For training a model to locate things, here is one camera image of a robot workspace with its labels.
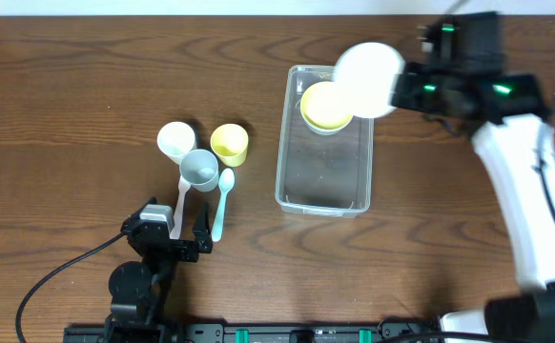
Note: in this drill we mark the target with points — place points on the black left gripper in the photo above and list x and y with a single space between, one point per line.
189 254

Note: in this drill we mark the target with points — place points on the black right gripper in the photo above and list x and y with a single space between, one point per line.
406 86

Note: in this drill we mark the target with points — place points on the grey cup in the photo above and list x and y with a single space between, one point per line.
200 169

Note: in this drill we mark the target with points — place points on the yellow cup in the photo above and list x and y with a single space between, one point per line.
230 144

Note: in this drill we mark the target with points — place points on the white cup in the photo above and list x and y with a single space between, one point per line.
175 140

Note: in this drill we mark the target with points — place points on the white bowl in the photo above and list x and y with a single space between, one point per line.
367 75

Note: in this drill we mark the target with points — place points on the yellow bowl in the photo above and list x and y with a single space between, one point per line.
323 103

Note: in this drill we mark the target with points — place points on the grey bowl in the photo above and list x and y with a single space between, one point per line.
322 131

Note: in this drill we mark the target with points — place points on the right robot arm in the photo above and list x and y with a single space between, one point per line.
515 142

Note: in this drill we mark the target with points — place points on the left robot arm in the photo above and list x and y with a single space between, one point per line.
139 289

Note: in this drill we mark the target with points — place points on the clear plastic container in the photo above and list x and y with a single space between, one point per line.
328 175

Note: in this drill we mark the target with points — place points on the pink plastic fork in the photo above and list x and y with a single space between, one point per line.
183 187

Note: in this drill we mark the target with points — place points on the mint green plastic spoon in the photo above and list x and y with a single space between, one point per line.
226 183

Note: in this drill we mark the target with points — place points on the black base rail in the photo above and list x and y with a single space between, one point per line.
282 333

